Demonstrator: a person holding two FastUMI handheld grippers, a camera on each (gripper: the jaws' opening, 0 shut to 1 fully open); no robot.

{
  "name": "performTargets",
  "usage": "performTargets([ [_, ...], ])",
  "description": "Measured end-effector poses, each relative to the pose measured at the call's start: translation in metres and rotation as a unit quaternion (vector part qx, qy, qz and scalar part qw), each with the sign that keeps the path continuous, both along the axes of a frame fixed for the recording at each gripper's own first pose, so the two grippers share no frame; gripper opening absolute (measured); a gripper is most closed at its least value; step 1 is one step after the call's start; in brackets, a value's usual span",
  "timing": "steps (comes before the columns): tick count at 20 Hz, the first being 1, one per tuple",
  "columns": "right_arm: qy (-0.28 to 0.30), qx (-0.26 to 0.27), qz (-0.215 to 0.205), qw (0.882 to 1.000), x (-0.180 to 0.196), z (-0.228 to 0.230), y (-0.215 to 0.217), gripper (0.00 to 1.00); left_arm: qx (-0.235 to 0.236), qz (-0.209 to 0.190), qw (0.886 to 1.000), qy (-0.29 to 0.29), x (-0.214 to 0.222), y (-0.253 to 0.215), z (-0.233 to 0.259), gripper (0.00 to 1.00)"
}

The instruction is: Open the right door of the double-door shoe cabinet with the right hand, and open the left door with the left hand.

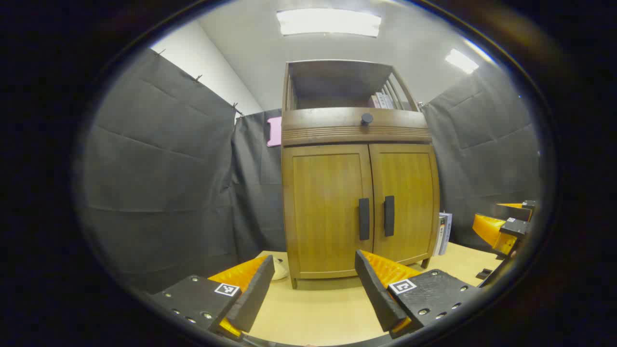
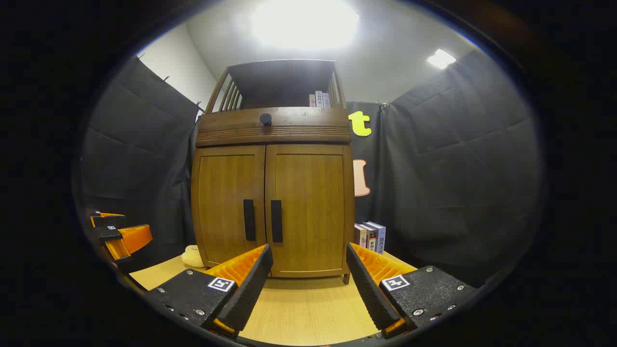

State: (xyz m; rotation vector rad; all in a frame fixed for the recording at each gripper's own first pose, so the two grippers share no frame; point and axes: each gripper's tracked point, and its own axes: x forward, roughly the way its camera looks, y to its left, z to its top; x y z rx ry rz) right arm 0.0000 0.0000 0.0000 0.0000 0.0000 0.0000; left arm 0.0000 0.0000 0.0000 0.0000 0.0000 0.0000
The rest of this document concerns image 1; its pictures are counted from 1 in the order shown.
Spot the large ceiling light panel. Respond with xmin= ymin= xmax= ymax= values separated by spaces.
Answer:
xmin=276 ymin=8 xmax=382 ymax=38

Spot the wooden cabinet door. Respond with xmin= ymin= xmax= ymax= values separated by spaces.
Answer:
xmin=283 ymin=145 xmax=374 ymax=280
xmin=369 ymin=144 xmax=440 ymax=267

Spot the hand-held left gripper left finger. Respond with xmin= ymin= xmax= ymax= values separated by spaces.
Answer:
xmin=147 ymin=254 xmax=275 ymax=340

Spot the blue grey book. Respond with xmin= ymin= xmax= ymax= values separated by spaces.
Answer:
xmin=440 ymin=212 xmax=453 ymax=256

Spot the cream plush toy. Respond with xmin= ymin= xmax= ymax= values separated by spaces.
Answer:
xmin=272 ymin=257 xmax=290 ymax=281

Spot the small ceiling light panel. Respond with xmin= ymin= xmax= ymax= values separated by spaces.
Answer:
xmin=444 ymin=48 xmax=480 ymax=74

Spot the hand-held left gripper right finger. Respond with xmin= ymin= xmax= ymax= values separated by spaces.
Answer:
xmin=355 ymin=250 xmax=483 ymax=339

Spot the wooden double-door shoe cabinet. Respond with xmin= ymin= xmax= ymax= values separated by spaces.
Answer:
xmin=281 ymin=59 xmax=441 ymax=290

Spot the black backdrop cloth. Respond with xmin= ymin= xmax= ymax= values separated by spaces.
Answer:
xmin=77 ymin=48 xmax=543 ymax=294

